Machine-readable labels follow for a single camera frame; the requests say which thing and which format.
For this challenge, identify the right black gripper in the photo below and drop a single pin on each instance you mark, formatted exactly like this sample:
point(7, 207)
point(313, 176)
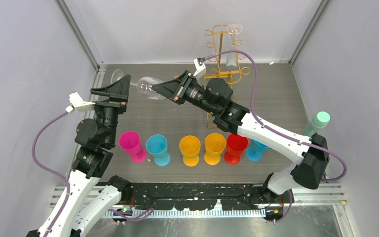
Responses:
point(173, 89)

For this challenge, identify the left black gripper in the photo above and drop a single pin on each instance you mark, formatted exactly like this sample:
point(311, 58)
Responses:
point(117, 92)

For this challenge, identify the clear wine glass front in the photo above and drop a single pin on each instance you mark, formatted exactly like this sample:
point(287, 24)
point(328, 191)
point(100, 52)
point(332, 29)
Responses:
point(143, 85)

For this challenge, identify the clear wine glass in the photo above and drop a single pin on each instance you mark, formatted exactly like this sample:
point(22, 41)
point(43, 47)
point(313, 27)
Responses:
point(143, 85)
point(233, 30)

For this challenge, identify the pink plastic wine glass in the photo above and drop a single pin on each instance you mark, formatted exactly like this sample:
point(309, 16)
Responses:
point(131, 143)

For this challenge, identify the blue wine glass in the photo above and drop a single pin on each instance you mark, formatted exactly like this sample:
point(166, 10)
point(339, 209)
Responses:
point(255, 151)
point(157, 146)

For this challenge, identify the yellow wine glass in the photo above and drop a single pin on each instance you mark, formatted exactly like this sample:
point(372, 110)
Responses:
point(190, 147)
point(214, 145)

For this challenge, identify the yellow wine glass front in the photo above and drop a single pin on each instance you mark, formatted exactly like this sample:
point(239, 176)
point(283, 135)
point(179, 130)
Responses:
point(214, 145)

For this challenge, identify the red plastic wine glass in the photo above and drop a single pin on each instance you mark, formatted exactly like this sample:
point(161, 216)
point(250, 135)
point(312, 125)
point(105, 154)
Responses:
point(236, 146)

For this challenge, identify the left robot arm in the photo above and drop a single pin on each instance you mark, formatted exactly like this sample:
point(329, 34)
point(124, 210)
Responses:
point(96, 136)

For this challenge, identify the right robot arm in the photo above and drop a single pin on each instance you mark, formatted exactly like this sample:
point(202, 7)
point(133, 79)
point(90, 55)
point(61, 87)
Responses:
point(308, 156)

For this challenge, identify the gold wine glass rack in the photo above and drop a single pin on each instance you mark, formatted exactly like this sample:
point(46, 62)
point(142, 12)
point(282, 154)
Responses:
point(218, 43)

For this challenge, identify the mint green bottle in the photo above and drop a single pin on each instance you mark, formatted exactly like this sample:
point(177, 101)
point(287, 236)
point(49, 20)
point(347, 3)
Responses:
point(317, 122)

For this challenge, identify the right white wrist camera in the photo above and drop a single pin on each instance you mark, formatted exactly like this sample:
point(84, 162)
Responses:
point(200, 68)

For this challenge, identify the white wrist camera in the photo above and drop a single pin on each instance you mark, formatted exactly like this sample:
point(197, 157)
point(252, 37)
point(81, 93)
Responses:
point(200, 68)
point(78, 104)

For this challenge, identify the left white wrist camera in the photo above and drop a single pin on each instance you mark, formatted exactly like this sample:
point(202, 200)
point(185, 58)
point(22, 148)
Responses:
point(78, 104)

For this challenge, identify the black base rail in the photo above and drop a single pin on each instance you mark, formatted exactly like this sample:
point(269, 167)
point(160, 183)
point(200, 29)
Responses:
point(195, 200)

